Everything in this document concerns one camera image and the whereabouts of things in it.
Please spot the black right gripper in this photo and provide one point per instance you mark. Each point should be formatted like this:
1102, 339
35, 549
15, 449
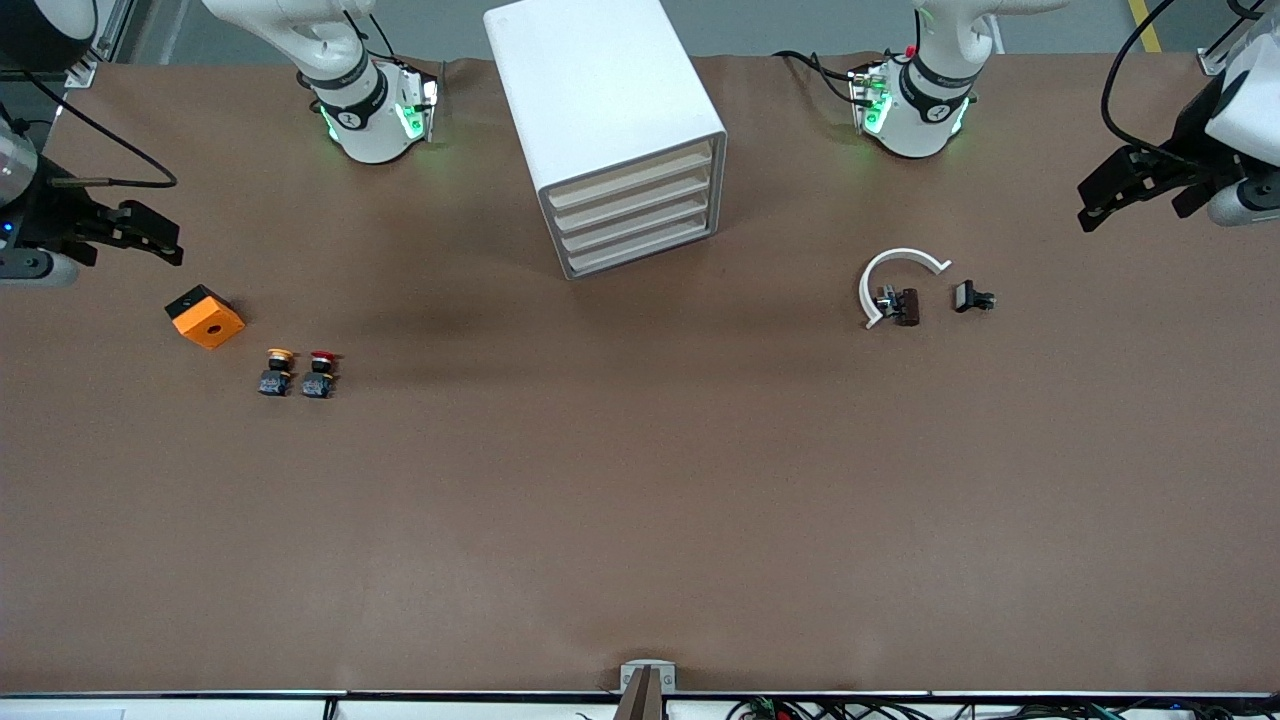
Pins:
42, 218

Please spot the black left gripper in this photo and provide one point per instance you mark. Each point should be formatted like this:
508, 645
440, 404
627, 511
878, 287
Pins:
1192, 135

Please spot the red push button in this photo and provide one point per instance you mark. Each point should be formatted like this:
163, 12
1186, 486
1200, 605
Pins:
320, 375

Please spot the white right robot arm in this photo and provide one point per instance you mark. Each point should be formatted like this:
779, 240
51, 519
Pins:
365, 120

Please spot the yellow push button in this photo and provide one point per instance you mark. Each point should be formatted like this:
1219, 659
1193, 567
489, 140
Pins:
277, 372

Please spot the orange and black box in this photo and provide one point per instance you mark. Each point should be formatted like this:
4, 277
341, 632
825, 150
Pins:
208, 322

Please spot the small black clip part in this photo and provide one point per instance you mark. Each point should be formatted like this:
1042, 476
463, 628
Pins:
968, 297

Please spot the brown electrical component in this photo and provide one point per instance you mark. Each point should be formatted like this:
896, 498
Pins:
903, 306

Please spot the white curved plastic part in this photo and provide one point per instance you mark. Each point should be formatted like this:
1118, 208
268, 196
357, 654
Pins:
868, 285

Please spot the aluminium frame profile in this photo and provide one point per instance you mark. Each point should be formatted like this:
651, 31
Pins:
1225, 55
105, 40

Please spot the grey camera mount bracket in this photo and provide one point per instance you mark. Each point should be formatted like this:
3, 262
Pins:
647, 690

